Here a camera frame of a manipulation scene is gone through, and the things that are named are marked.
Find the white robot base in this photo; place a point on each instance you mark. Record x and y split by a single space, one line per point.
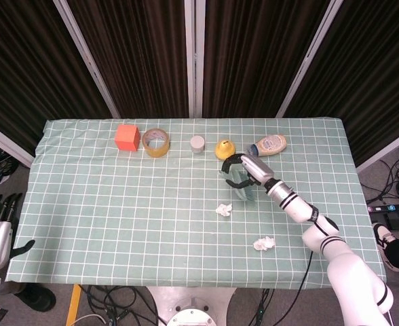
191 302

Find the dark corrugated partition panel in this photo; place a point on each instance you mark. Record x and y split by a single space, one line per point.
372 68
135 61
253 61
23 68

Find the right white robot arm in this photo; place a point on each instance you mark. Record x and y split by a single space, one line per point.
348 268

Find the green checked tablecloth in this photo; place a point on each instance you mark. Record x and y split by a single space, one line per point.
118 203

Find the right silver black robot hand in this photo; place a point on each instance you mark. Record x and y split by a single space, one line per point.
259 169

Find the black shoe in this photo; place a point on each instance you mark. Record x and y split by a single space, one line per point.
38 299

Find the yellow floor strip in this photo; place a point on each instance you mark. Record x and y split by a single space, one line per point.
73 304

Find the brown packing tape roll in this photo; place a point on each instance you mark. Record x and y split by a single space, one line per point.
156 149

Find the small grey jar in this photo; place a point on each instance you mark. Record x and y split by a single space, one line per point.
197 144

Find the white sneaker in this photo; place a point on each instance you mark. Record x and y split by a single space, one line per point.
382 237

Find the yellow lemon toy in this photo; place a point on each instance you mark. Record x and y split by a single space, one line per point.
223 149

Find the orange cube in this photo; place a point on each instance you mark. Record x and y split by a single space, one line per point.
126 137

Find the green hand broom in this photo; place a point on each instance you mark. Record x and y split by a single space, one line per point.
245 194

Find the mayonnaise squeeze bottle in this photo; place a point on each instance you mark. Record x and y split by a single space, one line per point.
270 144

